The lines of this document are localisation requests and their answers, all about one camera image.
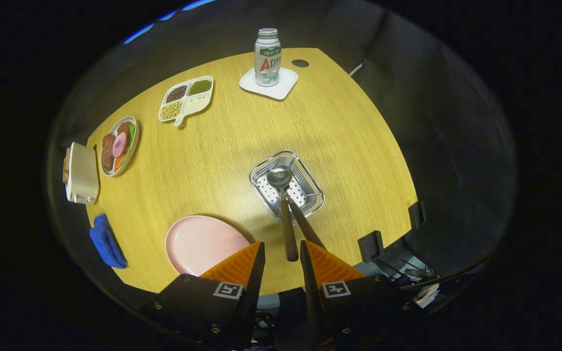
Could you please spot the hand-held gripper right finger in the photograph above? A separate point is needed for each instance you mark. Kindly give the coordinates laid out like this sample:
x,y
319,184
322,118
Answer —
x,y
311,297

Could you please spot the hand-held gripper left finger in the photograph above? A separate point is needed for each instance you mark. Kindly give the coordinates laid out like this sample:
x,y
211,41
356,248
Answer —
x,y
251,292

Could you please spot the pink round plate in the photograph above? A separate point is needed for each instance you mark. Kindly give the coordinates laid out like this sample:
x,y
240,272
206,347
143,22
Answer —
x,y
198,243

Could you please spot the black table clamp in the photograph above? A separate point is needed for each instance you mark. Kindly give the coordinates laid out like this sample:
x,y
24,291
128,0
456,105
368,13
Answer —
x,y
370,246
416,214

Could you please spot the blue cloth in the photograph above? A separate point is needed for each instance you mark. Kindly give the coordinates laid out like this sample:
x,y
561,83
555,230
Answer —
x,y
107,241

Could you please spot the white plate of food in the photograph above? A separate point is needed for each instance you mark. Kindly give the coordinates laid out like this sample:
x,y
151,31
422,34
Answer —
x,y
132,153

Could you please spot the orange carrot slice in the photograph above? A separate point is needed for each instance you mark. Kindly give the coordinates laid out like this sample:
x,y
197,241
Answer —
x,y
118,162

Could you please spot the white divided dish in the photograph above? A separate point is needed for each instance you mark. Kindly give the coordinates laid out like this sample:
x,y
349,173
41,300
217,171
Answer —
x,y
195,103

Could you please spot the pink ham slice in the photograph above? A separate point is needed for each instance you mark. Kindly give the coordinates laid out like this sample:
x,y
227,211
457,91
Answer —
x,y
119,145

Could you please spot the pile of yellow soybeans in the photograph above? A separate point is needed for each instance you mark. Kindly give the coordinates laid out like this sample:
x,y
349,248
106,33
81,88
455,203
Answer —
x,y
171,110

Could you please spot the green lettuce leaf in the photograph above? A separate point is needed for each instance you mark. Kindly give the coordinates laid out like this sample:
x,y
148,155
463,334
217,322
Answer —
x,y
131,132

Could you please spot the brown meat patty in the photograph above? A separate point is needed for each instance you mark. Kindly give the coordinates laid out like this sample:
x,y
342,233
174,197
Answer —
x,y
123,128
108,152

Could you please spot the white square coaster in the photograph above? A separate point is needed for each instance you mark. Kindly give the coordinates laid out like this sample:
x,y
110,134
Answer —
x,y
283,90

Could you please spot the white toaster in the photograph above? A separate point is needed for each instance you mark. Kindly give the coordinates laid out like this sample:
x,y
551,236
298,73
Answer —
x,y
83,173

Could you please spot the pile of green beans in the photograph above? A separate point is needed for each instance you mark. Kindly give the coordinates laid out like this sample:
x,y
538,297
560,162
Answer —
x,y
199,87

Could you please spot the pile of dark red beans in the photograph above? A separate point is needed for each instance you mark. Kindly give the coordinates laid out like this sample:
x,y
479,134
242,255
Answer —
x,y
176,93

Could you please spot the toasted bread slice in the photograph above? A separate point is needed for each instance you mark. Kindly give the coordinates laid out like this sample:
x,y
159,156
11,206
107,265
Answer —
x,y
67,165

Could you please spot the small labelled drink bottle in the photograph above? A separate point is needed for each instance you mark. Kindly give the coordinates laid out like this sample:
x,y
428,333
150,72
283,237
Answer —
x,y
267,58

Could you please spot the dark round table grommet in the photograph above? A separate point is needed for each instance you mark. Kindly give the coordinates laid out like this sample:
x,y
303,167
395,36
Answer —
x,y
300,63

